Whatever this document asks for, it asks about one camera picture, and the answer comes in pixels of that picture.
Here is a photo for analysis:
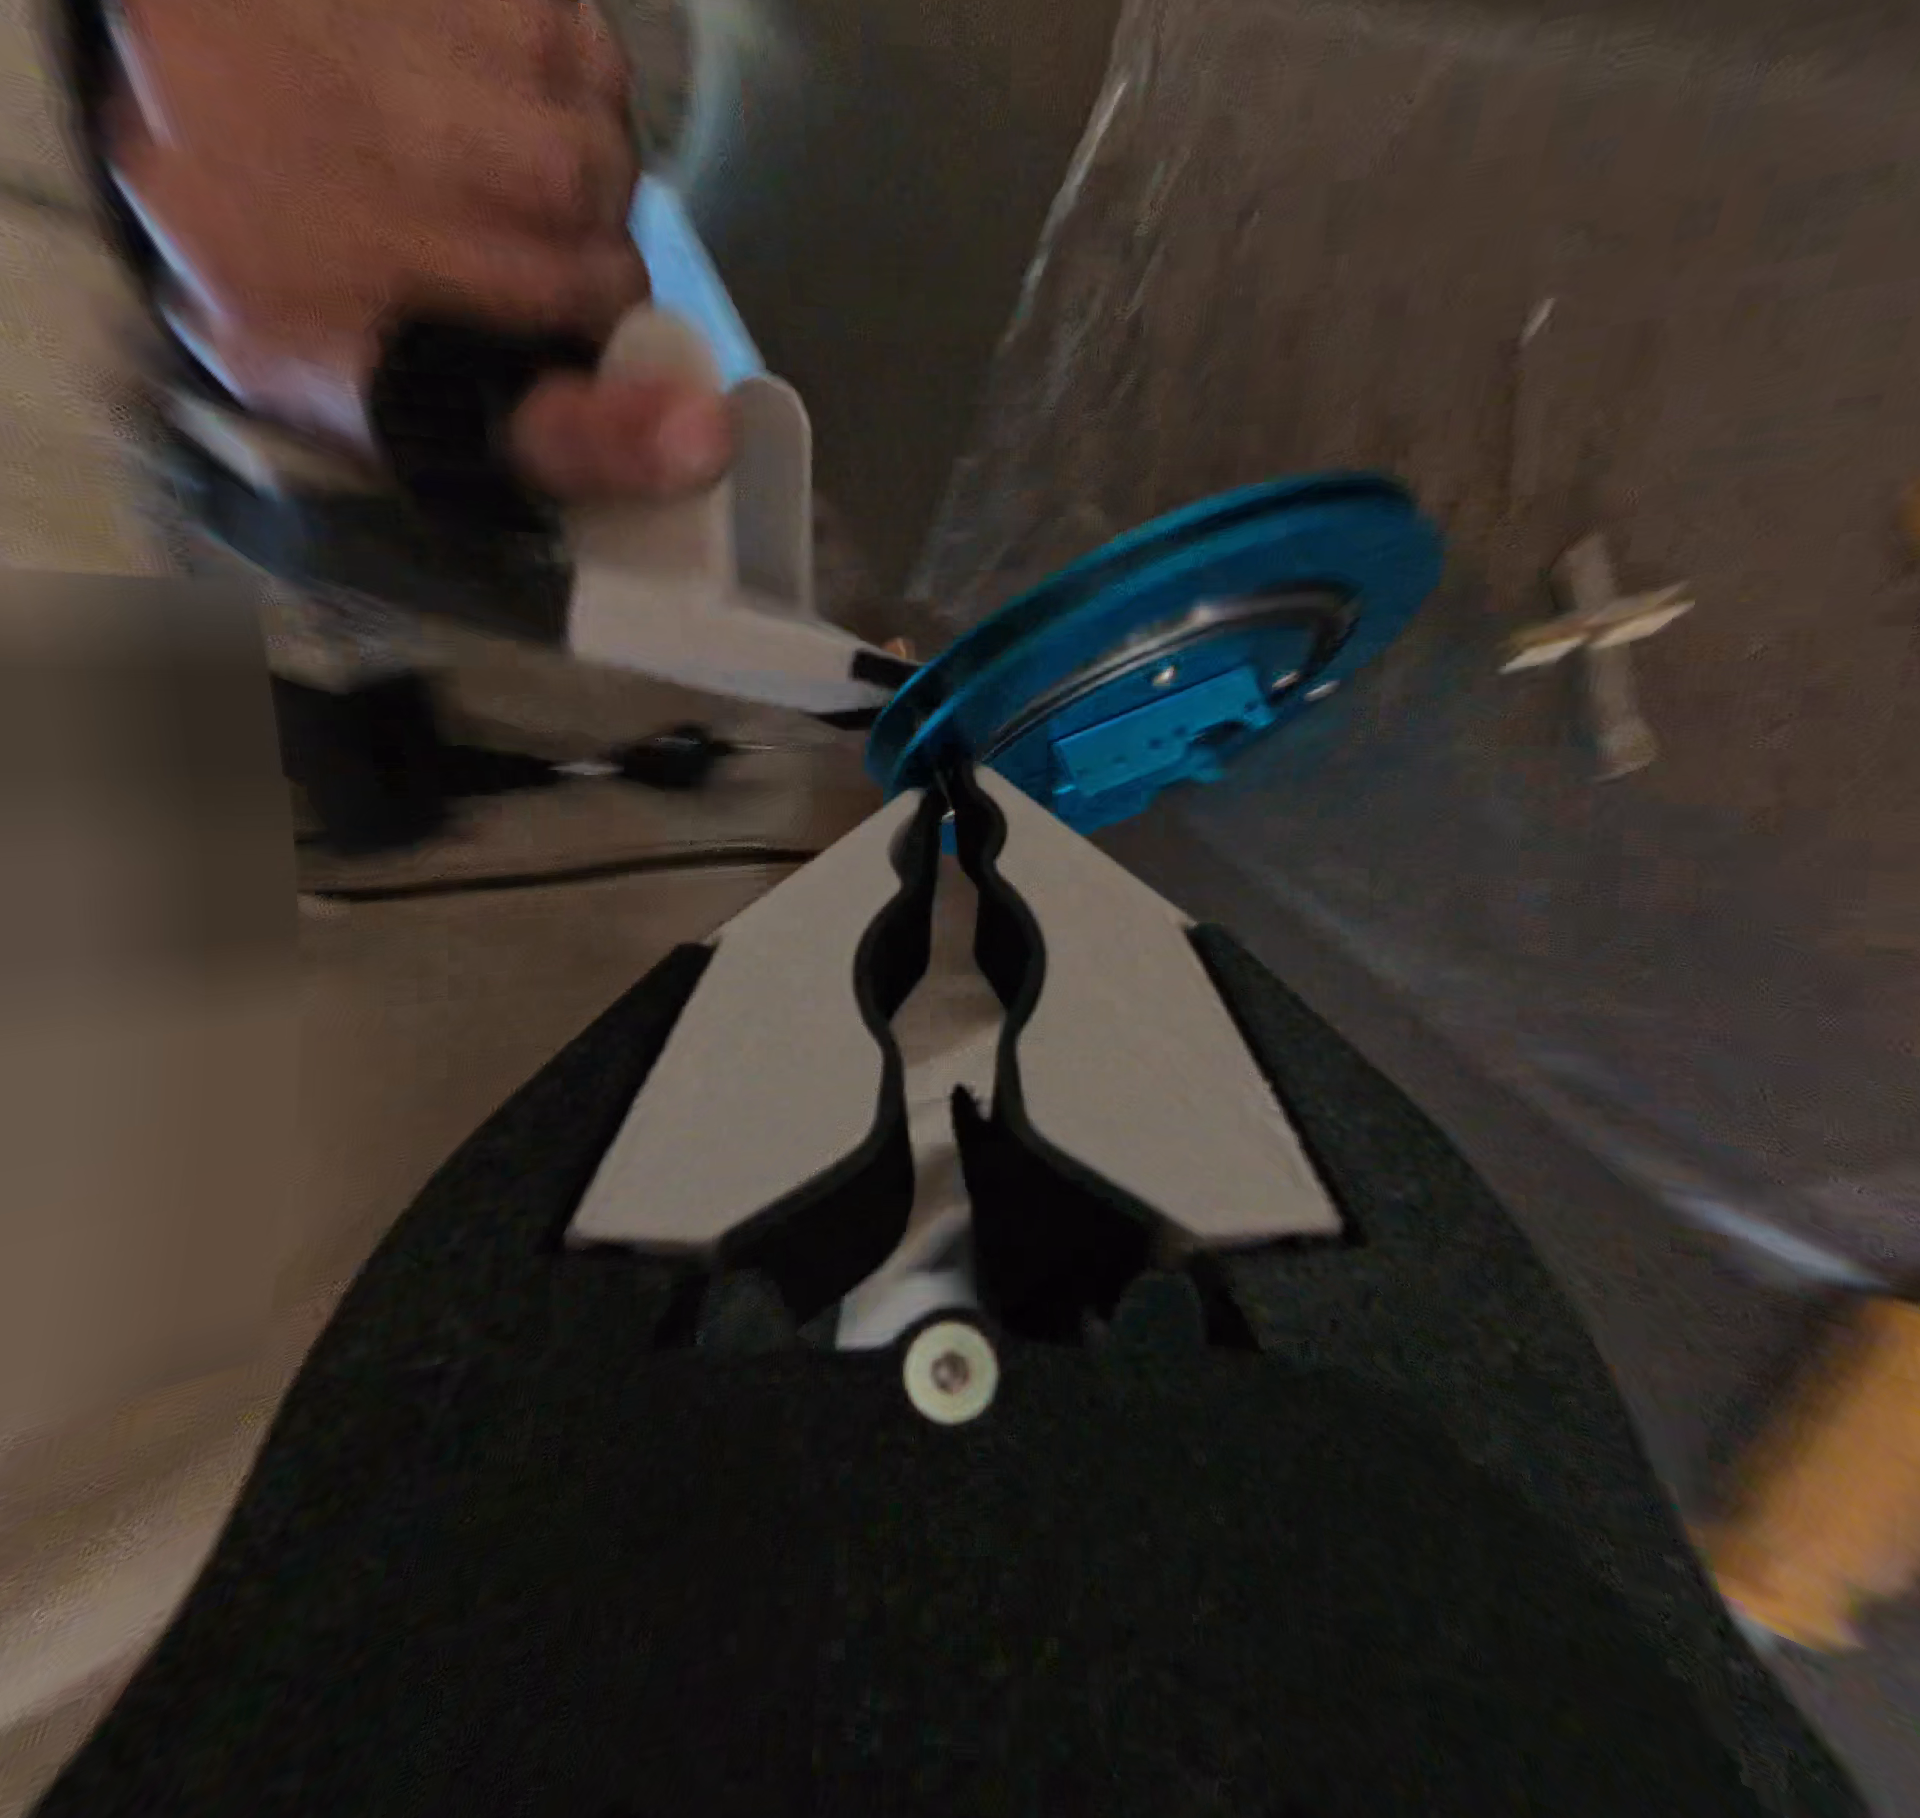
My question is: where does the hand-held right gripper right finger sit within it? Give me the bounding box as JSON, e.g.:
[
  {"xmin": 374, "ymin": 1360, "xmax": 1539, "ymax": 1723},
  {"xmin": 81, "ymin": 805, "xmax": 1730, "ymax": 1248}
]
[{"xmin": 960, "ymin": 768, "xmax": 1344, "ymax": 1251}]

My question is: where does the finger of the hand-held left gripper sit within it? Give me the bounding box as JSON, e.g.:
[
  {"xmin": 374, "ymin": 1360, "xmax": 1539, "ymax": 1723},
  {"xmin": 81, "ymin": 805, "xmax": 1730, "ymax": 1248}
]
[
  {"xmin": 569, "ymin": 306, "xmax": 921, "ymax": 723},
  {"xmin": 731, "ymin": 375, "xmax": 820, "ymax": 612}
]

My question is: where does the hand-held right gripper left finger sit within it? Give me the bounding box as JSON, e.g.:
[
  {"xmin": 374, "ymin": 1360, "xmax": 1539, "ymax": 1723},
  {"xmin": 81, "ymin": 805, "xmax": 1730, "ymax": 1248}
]
[{"xmin": 567, "ymin": 785, "xmax": 931, "ymax": 1256}]

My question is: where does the blue round turntable assembly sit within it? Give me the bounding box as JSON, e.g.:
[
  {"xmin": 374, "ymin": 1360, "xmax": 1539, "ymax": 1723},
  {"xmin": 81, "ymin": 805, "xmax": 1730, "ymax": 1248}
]
[{"xmin": 866, "ymin": 472, "xmax": 1447, "ymax": 862}]

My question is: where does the small black socket wrench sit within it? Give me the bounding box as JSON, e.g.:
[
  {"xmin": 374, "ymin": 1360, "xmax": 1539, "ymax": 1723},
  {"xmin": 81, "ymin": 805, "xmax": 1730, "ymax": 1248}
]
[{"xmin": 1498, "ymin": 533, "xmax": 1701, "ymax": 785}]

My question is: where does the person's left hand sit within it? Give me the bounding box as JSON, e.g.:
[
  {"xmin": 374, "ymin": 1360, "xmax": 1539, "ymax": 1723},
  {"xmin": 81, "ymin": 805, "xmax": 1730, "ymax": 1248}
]
[{"xmin": 103, "ymin": 0, "xmax": 737, "ymax": 497}]

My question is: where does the clear plastic bag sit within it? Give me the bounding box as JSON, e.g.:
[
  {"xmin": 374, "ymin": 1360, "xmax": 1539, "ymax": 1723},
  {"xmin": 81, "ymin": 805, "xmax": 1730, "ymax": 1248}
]
[{"xmin": 907, "ymin": 0, "xmax": 1920, "ymax": 1294}]

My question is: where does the black cable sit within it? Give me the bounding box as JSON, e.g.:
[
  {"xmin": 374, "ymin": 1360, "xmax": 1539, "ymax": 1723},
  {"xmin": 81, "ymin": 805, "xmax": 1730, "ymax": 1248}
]
[{"xmin": 277, "ymin": 678, "xmax": 820, "ymax": 903}]

